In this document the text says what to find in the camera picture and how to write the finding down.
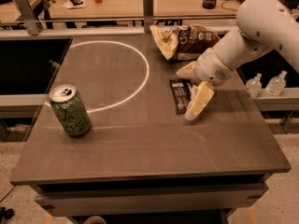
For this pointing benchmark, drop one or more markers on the clear sanitizer bottle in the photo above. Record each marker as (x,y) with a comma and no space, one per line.
(276,84)
(254,85)

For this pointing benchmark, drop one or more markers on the black rxbar chocolate bar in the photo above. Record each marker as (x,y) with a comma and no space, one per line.
(181,93)

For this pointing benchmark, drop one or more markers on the metal rail bracket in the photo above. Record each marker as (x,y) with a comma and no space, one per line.
(147,14)
(32,24)

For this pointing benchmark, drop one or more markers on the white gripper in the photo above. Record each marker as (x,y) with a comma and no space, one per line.
(212,67)

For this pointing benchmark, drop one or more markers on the black mesh cup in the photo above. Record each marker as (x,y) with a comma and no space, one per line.
(209,4)

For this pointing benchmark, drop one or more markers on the middle metal rail bracket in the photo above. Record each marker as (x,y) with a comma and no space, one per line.
(147,14)

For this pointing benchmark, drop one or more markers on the green la croix can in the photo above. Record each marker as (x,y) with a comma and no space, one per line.
(69,109)

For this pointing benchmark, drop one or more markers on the left metal rail bracket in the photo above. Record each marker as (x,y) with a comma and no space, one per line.
(32,24)

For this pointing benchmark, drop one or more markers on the brown and cream chip bag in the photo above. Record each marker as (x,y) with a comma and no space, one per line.
(185,42)

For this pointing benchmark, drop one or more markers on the green bottle behind table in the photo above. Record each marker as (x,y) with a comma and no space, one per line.
(54,67)

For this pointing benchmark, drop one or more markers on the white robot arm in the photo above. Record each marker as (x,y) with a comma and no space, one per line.
(262,26)

